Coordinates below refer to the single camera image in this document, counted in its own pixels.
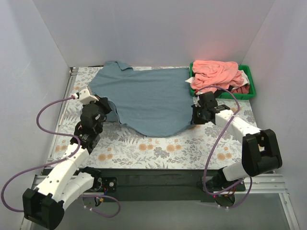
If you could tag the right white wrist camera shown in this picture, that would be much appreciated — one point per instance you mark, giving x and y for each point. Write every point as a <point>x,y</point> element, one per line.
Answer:
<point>196,101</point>

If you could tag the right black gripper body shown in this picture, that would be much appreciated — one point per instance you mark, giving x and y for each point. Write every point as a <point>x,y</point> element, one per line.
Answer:
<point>195,116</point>

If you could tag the green plastic bin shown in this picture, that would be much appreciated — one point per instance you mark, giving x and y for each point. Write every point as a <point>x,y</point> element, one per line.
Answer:
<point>252,92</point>

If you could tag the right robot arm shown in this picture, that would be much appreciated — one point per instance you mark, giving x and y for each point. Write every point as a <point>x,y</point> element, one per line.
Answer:
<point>260,149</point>

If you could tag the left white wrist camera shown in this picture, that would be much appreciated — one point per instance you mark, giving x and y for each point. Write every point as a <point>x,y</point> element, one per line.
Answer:
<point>85,96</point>

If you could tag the dark red t shirt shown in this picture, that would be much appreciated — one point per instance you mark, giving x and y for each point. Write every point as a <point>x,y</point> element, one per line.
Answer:
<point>242,90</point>

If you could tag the blue-grey t shirt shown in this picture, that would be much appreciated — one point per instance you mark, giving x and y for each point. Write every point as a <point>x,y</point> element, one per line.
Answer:
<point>156,102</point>

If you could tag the aluminium rail frame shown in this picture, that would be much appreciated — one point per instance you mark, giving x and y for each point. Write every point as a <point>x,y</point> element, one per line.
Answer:
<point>45,204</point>

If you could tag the black t shirt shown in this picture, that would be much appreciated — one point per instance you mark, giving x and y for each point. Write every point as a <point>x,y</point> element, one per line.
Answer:
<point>218,92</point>

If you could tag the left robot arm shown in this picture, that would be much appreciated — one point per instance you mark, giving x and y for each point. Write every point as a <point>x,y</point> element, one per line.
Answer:
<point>46,203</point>

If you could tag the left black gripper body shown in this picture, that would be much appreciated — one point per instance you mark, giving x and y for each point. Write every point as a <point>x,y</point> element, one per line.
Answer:
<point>103,105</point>

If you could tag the pink t shirt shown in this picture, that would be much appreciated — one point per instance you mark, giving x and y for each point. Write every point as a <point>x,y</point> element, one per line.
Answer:
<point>209,67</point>

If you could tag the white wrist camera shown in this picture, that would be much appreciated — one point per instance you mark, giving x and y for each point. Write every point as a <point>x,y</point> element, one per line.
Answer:
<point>85,96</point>
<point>196,101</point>

